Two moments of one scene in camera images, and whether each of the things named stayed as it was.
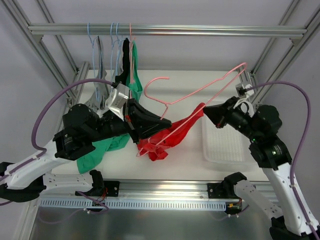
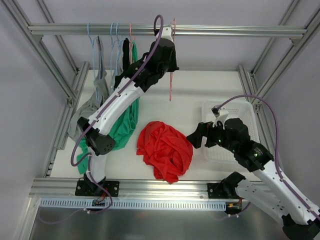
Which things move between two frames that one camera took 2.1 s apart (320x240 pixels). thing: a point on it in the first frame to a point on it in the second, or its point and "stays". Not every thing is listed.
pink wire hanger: x=167 y=105 to x=171 y=73
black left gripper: x=130 y=122 to x=170 y=59
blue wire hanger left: x=93 y=41 stays
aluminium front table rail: x=156 y=190 stays
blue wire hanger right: x=118 y=41 stays
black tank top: x=122 y=78 stays
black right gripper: x=224 y=114 to x=206 y=135
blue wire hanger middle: x=112 y=43 stays
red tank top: x=155 y=146 to x=166 y=149
